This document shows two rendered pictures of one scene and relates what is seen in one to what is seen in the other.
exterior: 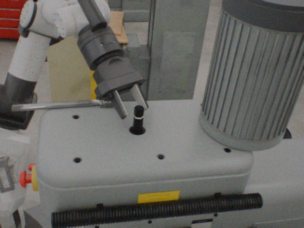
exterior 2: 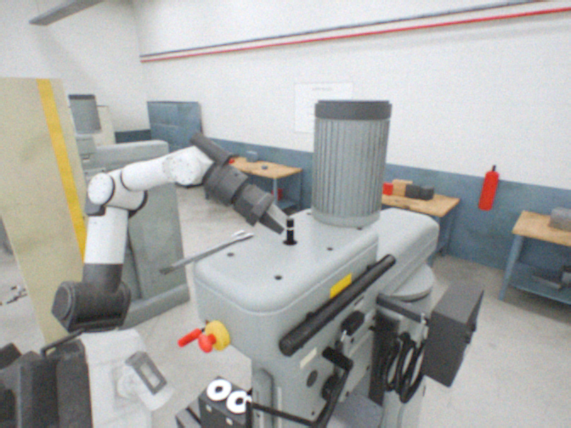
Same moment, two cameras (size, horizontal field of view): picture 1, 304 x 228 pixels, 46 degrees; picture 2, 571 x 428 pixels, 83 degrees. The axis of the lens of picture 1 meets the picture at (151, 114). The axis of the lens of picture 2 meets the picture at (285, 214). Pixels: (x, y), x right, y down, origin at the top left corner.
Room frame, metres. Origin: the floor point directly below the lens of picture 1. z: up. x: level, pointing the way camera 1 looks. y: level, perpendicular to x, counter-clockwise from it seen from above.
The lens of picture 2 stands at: (0.06, 0.44, 2.23)
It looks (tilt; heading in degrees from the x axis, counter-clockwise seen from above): 21 degrees down; 325
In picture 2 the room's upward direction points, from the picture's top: straight up
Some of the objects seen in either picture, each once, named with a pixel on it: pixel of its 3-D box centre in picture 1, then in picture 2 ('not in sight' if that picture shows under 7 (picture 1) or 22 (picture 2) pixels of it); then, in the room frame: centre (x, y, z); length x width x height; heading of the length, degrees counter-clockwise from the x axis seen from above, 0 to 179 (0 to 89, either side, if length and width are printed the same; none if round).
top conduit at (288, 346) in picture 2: (161, 208); (347, 294); (0.50, -0.04, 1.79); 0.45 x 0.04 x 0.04; 104
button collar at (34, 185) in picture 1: (37, 177); (217, 335); (0.58, 0.25, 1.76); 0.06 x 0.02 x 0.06; 14
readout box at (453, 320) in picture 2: not in sight; (454, 330); (0.38, -0.35, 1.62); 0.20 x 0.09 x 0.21; 104
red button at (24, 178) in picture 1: (27, 178); (207, 341); (0.57, 0.27, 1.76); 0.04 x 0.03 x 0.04; 14
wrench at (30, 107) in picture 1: (65, 104); (210, 250); (0.70, 0.21, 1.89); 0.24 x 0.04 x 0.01; 107
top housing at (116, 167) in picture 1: (141, 155); (293, 268); (0.64, 0.01, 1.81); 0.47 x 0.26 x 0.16; 104
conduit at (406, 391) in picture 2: not in sight; (393, 359); (0.51, -0.28, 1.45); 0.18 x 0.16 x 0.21; 104
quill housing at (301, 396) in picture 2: not in sight; (291, 373); (0.63, 0.02, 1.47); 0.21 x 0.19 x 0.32; 14
